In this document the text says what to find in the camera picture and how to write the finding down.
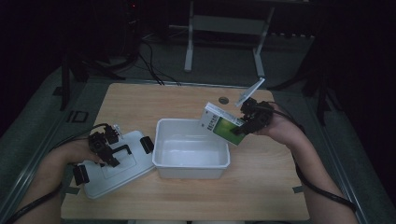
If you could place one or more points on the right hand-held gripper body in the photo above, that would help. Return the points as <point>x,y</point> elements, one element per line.
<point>258,116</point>

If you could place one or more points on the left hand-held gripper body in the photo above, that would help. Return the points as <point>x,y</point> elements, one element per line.
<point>101,141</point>

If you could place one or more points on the green and white carton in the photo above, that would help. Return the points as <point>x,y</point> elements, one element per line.
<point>218,124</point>

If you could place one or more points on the white plastic storage box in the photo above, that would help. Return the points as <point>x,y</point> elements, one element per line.
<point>190,155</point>

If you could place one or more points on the person's right hand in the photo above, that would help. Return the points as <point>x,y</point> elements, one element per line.
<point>285,129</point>

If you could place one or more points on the person's left hand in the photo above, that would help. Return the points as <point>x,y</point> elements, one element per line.
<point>73,154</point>

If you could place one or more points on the grey round table grommet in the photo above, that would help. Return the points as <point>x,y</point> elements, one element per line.
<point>223,100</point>

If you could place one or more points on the black stand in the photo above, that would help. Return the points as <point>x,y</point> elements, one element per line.
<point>322,99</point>
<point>64,87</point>

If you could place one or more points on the grey tape piece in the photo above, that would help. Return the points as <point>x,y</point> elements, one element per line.
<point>298,188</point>

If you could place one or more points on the white metal stand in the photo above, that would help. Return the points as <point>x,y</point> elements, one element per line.
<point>227,25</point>

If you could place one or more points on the black equipment with red light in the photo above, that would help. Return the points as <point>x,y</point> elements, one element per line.
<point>132,25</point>

